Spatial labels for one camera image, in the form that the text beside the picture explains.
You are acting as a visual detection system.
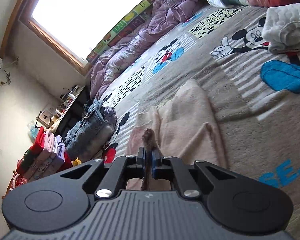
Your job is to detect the beige pink sweater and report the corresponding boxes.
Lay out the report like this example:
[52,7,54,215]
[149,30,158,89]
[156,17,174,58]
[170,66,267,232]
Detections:
[124,78,229,192]

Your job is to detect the white folded clothes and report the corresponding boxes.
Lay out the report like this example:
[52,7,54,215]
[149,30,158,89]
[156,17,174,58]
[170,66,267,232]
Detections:
[262,3,300,54]

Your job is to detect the folded denim garment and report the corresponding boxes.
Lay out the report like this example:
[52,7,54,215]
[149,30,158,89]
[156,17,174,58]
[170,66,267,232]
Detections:
[64,99,117,161]

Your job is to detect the mustard yellow folded garment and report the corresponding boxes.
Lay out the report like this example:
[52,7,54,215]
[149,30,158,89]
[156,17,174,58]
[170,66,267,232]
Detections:
[71,158,82,167]

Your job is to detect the dark red folded garment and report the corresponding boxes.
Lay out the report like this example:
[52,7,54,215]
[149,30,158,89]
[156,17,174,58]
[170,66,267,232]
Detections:
[57,152,72,172]

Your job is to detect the purple folded garment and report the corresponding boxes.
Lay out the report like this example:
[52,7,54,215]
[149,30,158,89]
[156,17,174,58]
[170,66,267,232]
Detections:
[38,135,66,178]

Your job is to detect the pink folded garment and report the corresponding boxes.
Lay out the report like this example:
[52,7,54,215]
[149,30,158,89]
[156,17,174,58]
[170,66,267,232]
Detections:
[24,130,55,180]

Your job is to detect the light blue folded garment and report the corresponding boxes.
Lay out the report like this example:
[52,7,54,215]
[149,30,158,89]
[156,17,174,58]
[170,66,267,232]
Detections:
[31,134,60,181]

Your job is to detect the cluttered desk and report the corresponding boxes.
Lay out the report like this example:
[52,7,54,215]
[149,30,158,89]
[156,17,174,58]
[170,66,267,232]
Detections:
[30,86,89,139]

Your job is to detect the black desk lamp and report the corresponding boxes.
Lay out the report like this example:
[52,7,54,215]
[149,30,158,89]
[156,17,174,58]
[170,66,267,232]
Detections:
[36,110,53,128]

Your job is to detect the red floral quilted item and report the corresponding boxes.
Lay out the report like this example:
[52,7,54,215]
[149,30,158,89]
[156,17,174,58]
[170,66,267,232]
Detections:
[3,171,28,198]

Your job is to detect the Mickey Mouse bed blanket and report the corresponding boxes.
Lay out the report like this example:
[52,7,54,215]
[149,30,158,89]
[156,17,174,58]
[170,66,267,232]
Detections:
[102,6,300,239]

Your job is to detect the colourful alphabet play mat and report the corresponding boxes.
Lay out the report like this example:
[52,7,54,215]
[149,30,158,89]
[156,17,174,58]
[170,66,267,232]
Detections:
[86,0,156,63]

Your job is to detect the purple crumpled duvet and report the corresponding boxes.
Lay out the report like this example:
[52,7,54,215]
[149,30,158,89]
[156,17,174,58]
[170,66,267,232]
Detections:
[90,0,199,99]

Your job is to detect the window with wooden frame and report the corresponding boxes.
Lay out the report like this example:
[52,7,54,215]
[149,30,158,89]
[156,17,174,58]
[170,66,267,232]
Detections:
[0,0,142,75]

